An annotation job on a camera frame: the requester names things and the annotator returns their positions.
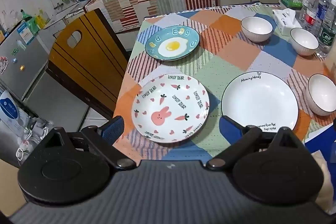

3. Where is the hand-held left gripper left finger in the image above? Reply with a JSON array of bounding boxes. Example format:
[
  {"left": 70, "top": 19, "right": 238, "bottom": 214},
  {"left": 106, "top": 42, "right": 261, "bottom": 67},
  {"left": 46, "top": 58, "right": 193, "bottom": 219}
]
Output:
[{"left": 39, "top": 116, "right": 137, "bottom": 170}]

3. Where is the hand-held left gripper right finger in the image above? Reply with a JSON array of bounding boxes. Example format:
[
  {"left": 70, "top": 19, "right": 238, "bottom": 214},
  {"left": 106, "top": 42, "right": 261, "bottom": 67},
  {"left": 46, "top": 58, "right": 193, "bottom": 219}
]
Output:
[{"left": 205, "top": 114, "right": 302, "bottom": 171}]

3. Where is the white ribbed bowl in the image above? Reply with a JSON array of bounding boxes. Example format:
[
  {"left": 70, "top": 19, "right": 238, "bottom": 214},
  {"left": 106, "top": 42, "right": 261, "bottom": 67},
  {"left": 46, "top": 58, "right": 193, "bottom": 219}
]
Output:
[
  {"left": 307, "top": 74, "right": 336, "bottom": 116},
  {"left": 289, "top": 27, "right": 319, "bottom": 56},
  {"left": 241, "top": 16, "right": 273, "bottom": 43}
]

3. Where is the blue fried egg plate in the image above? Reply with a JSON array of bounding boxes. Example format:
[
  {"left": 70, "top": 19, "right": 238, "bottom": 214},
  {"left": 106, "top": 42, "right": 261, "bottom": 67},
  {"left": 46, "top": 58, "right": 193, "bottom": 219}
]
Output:
[{"left": 145, "top": 25, "right": 200, "bottom": 61}]

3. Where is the blue white plastic bag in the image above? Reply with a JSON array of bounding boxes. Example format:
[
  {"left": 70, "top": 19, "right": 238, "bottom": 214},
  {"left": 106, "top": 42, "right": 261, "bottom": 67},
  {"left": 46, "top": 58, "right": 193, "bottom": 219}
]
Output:
[{"left": 0, "top": 90, "right": 30, "bottom": 133}]

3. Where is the silver refrigerator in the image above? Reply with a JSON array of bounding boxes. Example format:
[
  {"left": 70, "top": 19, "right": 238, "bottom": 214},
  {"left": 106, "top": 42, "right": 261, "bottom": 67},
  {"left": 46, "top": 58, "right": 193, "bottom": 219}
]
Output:
[{"left": 0, "top": 19, "right": 51, "bottom": 102}]

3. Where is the white tissue box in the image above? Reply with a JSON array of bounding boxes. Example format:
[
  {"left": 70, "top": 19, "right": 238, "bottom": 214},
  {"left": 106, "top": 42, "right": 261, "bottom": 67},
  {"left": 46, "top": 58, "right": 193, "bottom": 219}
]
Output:
[{"left": 272, "top": 8, "right": 302, "bottom": 36}]

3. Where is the yellow green plastic bottle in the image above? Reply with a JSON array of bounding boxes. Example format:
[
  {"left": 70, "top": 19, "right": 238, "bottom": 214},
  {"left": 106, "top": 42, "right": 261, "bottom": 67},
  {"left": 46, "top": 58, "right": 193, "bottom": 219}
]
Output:
[{"left": 35, "top": 9, "right": 51, "bottom": 28}]

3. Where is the green label water bottle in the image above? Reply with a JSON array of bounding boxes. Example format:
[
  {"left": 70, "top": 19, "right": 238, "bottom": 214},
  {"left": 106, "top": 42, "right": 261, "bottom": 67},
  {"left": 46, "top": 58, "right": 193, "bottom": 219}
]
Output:
[{"left": 318, "top": 0, "right": 336, "bottom": 58}]

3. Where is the red label water bottle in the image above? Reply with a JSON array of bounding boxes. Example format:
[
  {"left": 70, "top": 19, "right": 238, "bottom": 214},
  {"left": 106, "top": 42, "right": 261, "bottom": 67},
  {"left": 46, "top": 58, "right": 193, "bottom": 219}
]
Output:
[{"left": 304, "top": 0, "right": 322, "bottom": 33}]

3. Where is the green plastic basket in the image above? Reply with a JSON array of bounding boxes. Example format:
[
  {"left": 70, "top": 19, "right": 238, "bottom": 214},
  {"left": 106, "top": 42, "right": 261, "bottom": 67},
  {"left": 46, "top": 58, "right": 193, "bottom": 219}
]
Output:
[{"left": 280, "top": 0, "right": 304, "bottom": 10}]

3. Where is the blue label water bottle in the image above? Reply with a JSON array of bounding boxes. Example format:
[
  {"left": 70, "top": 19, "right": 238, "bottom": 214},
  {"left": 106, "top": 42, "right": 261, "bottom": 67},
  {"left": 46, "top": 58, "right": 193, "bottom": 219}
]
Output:
[{"left": 316, "top": 0, "right": 332, "bottom": 30}]

